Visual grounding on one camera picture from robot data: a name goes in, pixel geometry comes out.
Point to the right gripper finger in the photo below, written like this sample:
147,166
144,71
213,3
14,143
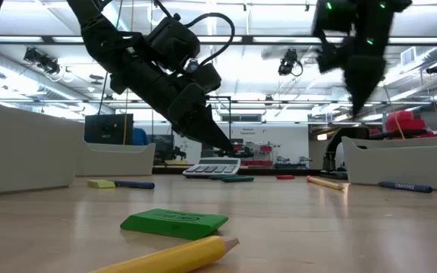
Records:
354,83
370,79

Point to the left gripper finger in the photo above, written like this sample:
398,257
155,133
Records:
205,119
195,133

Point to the blue crayon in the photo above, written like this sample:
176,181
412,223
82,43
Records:
135,185
404,186

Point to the green eraser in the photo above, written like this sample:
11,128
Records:
173,223

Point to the red eraser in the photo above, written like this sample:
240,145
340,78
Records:
285,177

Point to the yellow pencil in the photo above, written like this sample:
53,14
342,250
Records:
180,258
324,183

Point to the yellow eraser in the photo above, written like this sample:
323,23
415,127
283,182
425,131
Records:
101,184

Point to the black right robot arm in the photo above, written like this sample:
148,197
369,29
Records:
397,4

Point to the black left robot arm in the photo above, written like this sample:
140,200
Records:
97,34

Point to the black background robot arm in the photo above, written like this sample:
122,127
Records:
245,153

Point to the white desk calculator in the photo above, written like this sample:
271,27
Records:
211,168

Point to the white air vent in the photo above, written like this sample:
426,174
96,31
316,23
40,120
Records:
408,57

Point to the round black ceiling fixture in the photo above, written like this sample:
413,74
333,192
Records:
191,65

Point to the red plastic crates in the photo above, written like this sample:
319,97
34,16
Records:
406,123

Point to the black monitor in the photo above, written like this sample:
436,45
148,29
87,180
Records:
108,129

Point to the black ceiling speaker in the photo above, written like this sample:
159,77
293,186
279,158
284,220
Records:
434,69

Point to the shelf with red boxes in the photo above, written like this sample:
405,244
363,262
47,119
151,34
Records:
266,149

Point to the grey plastic bin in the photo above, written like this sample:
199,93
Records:
21,151
116,161
400,167

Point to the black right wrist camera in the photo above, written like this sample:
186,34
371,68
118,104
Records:
330,57

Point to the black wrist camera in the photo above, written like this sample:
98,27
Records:
330,57
173,41

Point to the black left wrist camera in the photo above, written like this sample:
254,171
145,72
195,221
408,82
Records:
173,41

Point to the black overhead camera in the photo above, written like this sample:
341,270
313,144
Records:
287,62

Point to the black aluminium table frame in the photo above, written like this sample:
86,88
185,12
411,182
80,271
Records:
271,171

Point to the black mounted camera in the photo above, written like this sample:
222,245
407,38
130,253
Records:
42,60

